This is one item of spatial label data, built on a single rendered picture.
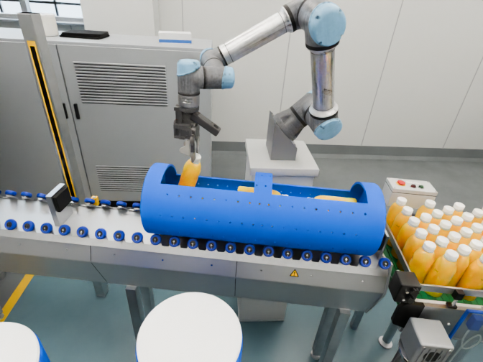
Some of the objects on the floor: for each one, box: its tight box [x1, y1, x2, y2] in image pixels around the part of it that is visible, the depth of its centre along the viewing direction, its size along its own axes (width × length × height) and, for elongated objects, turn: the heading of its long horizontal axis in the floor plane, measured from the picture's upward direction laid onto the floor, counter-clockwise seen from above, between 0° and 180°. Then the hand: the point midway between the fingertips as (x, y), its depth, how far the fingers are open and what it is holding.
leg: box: [318, 309, 351, 362], centre depth 157 cm, size 6×6×63 cm
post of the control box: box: [350, 310, 364, 330], centre depth 177 cm, size 4×4×100 cm
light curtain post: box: [17, 12, 109, 297], centre depth 169 cm, size 6×6×170 cm
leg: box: [311, 307, 336, 360], centre depth 169 cm, size 6×6×63 cm
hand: (195, 156), depth 120 cm, fingers closed on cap, 4 cm apart
